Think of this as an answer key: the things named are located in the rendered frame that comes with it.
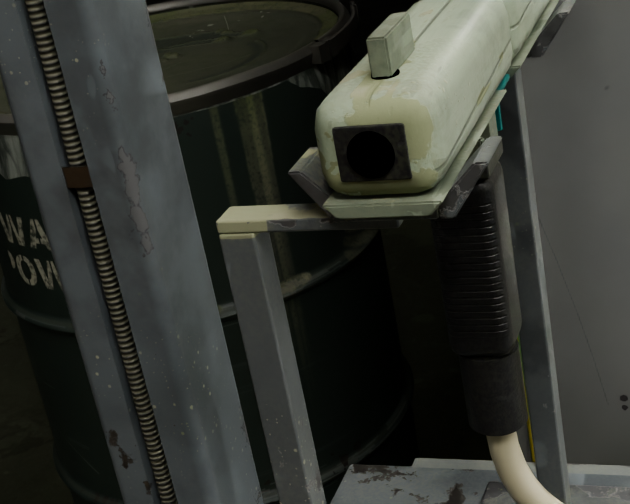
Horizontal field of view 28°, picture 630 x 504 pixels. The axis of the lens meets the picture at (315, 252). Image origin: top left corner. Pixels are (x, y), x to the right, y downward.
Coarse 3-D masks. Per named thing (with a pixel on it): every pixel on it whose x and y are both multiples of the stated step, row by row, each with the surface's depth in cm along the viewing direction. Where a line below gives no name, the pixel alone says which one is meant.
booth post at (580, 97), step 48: (576, 0) 100; (624, 0) 99; (576, 48) 102; (624, 48) 100; (528, 96) 105; (576, 96) 103; (624, 96) 102; (576, 144) 105; (624, 144) 104; (576, 192) 107; (624, 192) 106; (576, 240) 109; (624, 240) 108; (576, 288) 111; (624, 288) 110; (576, 336) 113; (624, 336) 112; (576, 384) 115; (624, 384) 114; (576, 432) 118; (624, 432) 116
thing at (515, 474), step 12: (492, 444) 63; (504, 444) 63; (516, 444) 63; (492, 456) 64; (504, 456) 63; (516, 456) 63; (504, 468) 64; (516, 468) 64; (528, 468) 64; (504, 480) 64; (516, 480) 64; (528, 480) 64; (516, 492) 64; (528, 492) 64; (540, 492) 64
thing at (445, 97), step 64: (448, 0) 56; (512, 0) 58; (384, 64) 47; (448, 64) 48; (512, 64) 59; (320, 128) 46; (384, 128) 45; (448, 128) 46; (384, 192) 47; (448, 256) 58; (512, 256) 60; (448, 320) 60; (512, 320) 60; (512, 384) 61
